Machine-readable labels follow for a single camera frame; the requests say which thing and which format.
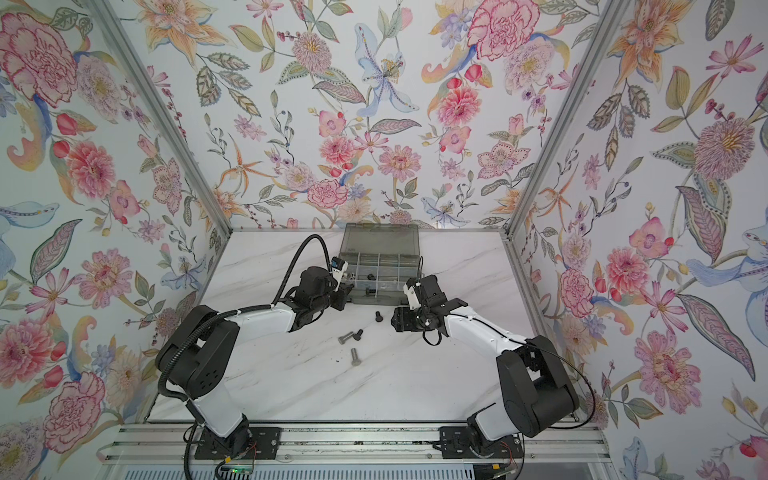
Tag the silver hex bolt long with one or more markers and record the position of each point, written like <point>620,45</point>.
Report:
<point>355,359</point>

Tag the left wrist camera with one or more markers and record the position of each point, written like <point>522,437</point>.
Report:
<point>338,269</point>

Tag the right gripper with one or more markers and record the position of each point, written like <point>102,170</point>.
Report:
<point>403,321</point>

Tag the left aluminium corner post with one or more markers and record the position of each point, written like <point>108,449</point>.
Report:
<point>116,37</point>

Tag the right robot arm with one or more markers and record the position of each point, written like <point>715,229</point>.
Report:
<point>534,389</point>

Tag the grey plastic organizer box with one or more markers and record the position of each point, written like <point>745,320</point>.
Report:
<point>381,258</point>

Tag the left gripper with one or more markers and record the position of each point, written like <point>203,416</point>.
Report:
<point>342,297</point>

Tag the right aluminium corner post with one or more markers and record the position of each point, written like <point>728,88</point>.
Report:
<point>606,27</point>

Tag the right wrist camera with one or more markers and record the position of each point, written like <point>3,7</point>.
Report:
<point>412,296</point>

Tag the aluminium mounting rail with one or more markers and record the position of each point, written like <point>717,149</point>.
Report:
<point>304,443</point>

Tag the aluminium corner post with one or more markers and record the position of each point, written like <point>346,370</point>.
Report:
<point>116,37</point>
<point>606,27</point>

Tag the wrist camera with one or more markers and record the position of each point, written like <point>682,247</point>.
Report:
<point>412,296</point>
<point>338,269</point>

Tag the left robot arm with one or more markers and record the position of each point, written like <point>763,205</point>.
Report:
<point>193,361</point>

